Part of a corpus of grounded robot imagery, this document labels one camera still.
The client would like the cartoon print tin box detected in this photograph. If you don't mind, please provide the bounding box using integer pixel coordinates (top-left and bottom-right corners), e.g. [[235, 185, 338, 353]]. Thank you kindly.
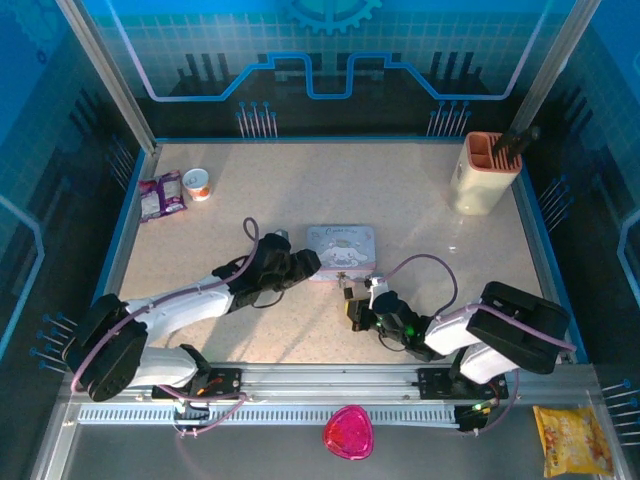
[[305, 224, 377, 284]]

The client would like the pink triangular bowl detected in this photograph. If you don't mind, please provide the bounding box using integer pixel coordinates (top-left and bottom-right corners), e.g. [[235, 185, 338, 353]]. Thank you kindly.
[[322, 404, 375, 462]]

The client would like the white orange paper cup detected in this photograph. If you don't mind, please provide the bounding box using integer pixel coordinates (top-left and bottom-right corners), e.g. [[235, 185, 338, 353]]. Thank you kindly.
[[182, 167, 212, 202]]

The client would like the purple snack bag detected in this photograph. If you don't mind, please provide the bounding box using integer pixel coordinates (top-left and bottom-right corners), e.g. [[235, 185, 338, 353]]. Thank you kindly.
[[138, 169, 189, 224]]

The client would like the beige knife holder orange top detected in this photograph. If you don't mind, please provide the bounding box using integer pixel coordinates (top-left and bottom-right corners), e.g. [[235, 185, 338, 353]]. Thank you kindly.
[[449, 130, 524, 216]]

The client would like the yellow snack bag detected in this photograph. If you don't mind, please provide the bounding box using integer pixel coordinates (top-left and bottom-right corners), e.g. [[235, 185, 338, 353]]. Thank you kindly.
[[532, 404, 615, 479]]

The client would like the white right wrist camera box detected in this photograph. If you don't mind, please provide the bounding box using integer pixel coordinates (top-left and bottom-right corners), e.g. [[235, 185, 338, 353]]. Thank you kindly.
[[362, 274, 389, 297]]

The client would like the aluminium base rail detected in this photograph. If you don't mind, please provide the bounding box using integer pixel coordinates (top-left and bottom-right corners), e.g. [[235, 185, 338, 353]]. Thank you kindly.
[[62, 363, 601, 397]]

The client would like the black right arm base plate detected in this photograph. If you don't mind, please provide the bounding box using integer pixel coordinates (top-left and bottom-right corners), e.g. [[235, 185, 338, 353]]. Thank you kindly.
[[417, 367, 510, 401]]

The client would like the slotted grey cable duct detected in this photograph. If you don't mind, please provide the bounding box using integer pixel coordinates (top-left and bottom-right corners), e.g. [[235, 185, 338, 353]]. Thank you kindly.
[[77, 403, 461, 426]]

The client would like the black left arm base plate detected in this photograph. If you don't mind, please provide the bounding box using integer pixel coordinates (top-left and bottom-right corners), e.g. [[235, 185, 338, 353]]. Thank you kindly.
[[151, 367, 245, 401]]

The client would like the black knife handle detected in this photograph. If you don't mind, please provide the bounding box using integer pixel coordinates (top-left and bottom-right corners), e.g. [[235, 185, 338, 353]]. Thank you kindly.
[[509, 125, 542, 155], [492, 127, 522, 159]]

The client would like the aluminium frame post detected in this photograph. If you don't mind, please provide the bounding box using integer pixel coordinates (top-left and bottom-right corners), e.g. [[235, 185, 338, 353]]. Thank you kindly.
[[512, 0, 604, 137], [54, 0, 159, 154]]

